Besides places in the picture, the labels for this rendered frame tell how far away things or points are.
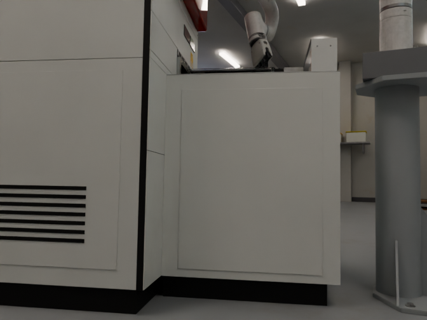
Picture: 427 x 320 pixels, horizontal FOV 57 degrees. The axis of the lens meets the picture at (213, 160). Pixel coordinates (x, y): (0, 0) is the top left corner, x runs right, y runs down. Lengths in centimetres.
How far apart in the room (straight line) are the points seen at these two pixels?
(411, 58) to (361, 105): 984
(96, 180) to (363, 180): 1023
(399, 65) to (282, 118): 48
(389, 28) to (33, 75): 132
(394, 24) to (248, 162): 79
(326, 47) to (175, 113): 61
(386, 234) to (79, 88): 122
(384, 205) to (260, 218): 49
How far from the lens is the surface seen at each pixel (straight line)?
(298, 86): 145
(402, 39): 173
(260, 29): 191
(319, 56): 155
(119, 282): 133
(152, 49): 135
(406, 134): 163
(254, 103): 143
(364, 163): 1126
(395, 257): 160
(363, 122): 1137
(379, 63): 162
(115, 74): 134
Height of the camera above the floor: 42
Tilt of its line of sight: 3 degrees up
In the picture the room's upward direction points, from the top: 1 degrees clockwise
